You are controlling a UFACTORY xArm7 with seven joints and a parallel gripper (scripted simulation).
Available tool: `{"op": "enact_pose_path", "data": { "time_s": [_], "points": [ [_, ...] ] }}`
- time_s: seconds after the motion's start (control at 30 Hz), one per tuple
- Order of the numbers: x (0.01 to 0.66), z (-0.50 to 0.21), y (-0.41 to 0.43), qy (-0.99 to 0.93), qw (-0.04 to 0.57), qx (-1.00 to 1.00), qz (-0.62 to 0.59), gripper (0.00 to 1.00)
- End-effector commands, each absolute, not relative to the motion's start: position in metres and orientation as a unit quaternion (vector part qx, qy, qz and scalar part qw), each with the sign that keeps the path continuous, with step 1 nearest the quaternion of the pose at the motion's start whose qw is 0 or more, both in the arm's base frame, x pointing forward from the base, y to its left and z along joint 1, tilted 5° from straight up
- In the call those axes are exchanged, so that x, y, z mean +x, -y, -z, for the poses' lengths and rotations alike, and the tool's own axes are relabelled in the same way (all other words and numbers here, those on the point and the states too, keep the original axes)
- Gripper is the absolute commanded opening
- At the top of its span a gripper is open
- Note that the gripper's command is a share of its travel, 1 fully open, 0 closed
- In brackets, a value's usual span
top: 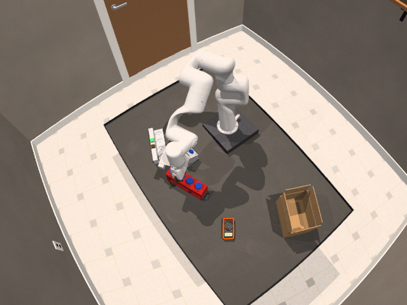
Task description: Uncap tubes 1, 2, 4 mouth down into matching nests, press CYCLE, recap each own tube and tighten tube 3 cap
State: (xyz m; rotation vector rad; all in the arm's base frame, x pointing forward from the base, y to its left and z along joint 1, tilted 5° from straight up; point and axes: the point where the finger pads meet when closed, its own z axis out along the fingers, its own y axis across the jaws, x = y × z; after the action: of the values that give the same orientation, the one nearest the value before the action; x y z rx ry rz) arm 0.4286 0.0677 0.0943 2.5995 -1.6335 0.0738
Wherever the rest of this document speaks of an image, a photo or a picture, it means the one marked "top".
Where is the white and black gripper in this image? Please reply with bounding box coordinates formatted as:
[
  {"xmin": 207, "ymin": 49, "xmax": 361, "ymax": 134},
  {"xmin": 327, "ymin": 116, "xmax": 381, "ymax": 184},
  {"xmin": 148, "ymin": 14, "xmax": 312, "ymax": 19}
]
[{"xmin": 170, "ymin": 157, "xmax": 188, "ymax": 183}]

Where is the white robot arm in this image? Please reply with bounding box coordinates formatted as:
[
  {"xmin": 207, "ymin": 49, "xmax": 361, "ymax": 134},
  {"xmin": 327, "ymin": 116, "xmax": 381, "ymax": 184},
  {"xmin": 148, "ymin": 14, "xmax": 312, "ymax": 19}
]
[{"xmin": 158, "ymin": 50, "xmax": 249, "ymax": 171}]

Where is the red tube rack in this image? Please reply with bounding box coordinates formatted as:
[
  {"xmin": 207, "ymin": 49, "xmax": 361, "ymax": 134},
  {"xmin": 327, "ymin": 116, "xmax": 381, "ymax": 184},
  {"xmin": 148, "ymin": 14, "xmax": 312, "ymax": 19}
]
[{"xmin": 166, "ymin": 168, "xmax": 207, "ymax": 200}]

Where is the brown cardboard box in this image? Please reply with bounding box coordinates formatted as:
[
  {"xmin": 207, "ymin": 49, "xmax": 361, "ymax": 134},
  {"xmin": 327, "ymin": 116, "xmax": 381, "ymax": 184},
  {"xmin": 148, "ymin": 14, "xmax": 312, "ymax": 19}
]
[{"xmin": 276, "ymin": 185, "xmax": 322, "ymax": 238}]

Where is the black pocket multimeter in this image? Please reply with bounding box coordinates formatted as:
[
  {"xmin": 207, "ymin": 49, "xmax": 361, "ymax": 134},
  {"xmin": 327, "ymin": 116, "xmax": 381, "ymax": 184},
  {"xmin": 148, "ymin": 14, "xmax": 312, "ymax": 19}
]
[{"xmin": 223, "ymin": 218, "xmax": 234, "ymax": 240}]

